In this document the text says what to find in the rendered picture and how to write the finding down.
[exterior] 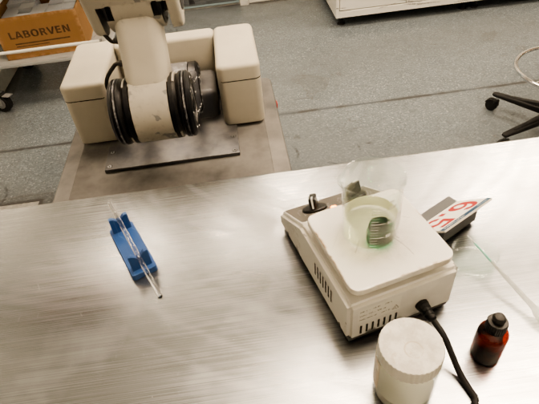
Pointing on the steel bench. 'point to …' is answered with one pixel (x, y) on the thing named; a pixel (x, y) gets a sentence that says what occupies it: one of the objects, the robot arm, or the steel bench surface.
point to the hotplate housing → (343, 297)
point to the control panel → (318, 202)
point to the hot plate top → (401, 268)
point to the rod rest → (131, 248)
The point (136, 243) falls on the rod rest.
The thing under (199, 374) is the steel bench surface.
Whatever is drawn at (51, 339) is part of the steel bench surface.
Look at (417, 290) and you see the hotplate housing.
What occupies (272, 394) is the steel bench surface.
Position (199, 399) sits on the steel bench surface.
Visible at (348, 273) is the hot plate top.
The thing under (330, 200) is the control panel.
